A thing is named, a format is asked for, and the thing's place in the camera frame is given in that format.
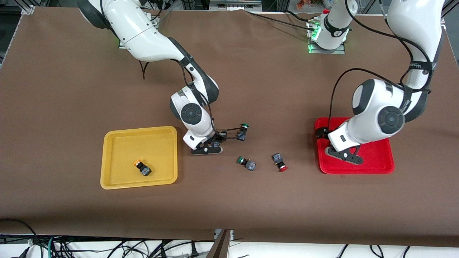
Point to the white metal bracket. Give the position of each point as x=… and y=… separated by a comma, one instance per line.
x=231, y=234

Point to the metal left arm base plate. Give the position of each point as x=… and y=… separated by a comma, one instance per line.
x=337, y=51

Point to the brown table support post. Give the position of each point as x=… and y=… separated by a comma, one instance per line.
x=219, y=247

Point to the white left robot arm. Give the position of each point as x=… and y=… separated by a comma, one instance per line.
x=380, y=114

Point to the yellow plastic tray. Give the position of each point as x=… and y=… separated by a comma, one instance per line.
x=122, y=150

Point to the black power plug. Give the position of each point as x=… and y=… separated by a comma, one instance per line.
x=194, y=251

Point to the aluminium frame profile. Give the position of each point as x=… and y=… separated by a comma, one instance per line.
x=450, y=7
x=233, y=4
x=28, y=8

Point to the green push button switch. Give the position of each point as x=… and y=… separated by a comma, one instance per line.
x=250, y=165
x=242, y=136

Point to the red push button switch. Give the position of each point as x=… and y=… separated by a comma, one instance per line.
x=278, y=158

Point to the yellow push button switch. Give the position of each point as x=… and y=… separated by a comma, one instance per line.
x=216, y=143
x=145, y=170

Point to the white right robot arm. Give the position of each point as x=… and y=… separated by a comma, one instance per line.
x=143, y=36

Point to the red plastic tray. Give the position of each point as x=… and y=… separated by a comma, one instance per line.
x=376, y=157

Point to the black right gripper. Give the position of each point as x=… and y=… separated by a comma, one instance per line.
x=219, y=136

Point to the colourful patterned object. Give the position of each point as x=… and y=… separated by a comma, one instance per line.
x=304, y=3

